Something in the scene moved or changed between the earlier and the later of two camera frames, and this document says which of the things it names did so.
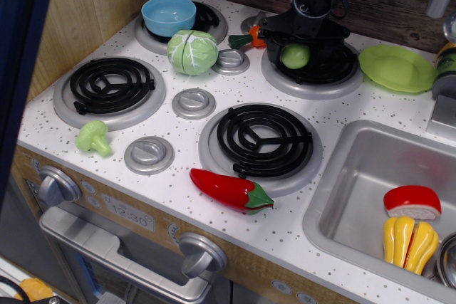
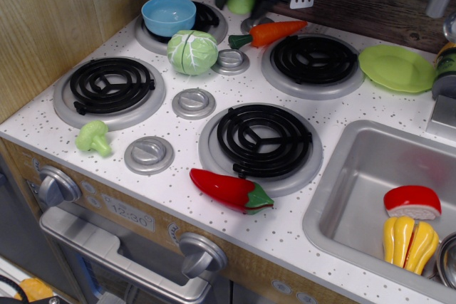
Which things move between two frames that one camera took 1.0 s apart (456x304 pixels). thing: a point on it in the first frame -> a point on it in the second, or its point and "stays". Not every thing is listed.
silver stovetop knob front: [149, 155] stays
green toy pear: [296, 57] -> [241, 3]
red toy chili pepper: [230, 193] stays
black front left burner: [122, 92] stays
